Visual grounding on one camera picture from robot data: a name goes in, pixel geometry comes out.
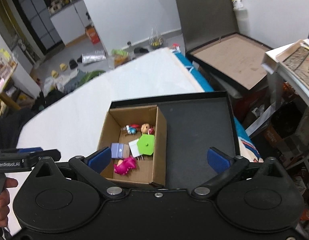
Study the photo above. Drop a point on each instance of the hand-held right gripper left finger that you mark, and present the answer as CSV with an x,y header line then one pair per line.
x,y
100,158

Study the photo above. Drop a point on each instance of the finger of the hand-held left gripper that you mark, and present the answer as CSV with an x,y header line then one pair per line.
x,y
49,155

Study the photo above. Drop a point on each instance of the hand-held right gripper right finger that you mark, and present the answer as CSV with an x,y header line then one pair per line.
x,y
217,161

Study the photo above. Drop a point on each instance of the purple toy box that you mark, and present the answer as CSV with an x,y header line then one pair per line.
x,y
119,150

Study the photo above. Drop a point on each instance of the pink bear doll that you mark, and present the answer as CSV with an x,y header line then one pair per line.
x,y
124,166

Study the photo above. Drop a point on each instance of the white charger plug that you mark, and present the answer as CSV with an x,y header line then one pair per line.
x,y
134,147

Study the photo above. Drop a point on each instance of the black tray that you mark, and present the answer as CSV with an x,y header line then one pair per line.
x,y
199,130

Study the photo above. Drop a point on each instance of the blue red figurine with bottle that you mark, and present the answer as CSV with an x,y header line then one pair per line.
x,y
130,129

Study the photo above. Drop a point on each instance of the green cube toy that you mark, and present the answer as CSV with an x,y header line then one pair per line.
x,y
145,145

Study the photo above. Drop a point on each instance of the brown-haired girl figurine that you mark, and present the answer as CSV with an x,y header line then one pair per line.
x,y
145,127

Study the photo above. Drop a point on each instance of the brown cardboard box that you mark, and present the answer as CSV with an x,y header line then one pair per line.
x,y
160,140

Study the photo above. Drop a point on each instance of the person's left hand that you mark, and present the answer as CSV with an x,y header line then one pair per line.
x,y
3,205

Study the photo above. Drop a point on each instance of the white plastic bag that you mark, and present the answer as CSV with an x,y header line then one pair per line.
x,y
53,82

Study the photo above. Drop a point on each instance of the yellow slipper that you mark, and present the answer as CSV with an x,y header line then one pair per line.
x,y
55,73
63,67

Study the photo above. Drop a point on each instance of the green leaf cloth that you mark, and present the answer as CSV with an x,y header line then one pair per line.
x,y
92,76

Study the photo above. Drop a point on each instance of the black slipper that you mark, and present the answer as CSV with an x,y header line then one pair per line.
x,y
79,59
73,63

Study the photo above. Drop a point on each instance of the silver foil bag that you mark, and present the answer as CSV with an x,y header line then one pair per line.
x,y
93,58

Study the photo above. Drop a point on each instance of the green plastic bag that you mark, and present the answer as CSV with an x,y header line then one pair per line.
x,y
119,55

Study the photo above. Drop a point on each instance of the black cap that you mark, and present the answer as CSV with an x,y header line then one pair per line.
x,y
141,50

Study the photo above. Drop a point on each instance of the red white packet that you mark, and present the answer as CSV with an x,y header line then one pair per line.
x,y
175,48

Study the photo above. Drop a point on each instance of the orange carton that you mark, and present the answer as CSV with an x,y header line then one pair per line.
x,y
92,36

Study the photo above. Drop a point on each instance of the patterned tray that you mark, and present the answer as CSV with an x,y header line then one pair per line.
x,y
297,60

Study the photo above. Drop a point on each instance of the clear plastic bag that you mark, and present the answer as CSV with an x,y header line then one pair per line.
x,y
156,41

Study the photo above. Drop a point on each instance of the white cabinet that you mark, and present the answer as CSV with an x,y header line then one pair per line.
x,y
69,22

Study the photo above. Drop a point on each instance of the dark grey panelled cabinet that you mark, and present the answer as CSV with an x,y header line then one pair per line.
x,y
37,17

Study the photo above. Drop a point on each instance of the grey board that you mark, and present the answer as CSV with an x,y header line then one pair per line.
x,y
204,10

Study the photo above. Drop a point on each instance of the white yellow canister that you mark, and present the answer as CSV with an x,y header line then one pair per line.
x,y
236,1

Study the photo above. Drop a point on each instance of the black frame with brown board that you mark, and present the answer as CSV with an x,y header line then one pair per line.
x,y
232,57

